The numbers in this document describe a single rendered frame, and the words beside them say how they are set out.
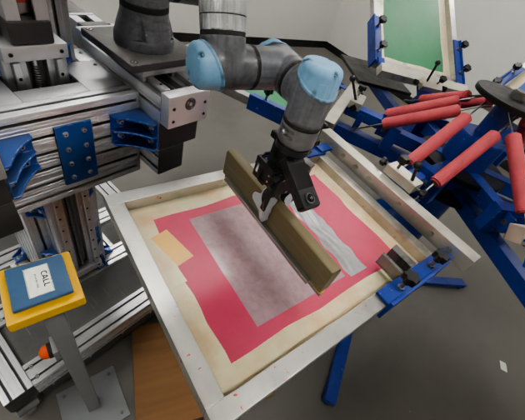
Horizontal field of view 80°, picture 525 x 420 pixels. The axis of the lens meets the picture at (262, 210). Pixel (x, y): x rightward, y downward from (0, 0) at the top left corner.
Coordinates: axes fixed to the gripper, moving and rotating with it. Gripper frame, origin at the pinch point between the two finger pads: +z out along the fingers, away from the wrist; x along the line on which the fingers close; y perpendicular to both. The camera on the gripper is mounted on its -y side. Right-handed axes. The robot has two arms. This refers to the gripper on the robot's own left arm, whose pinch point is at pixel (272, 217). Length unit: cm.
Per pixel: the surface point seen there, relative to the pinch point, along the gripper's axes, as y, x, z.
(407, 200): -8, -54, 5
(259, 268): -4.8, 2.7, 13.7
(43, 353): 11, 52, 43
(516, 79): 25, -202, -16
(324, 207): 5.3, -31.3, 13.7
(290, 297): -14.9, 0.2, 13.7
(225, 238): 7.1, 5.9, 13.7
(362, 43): 307, -444, 73
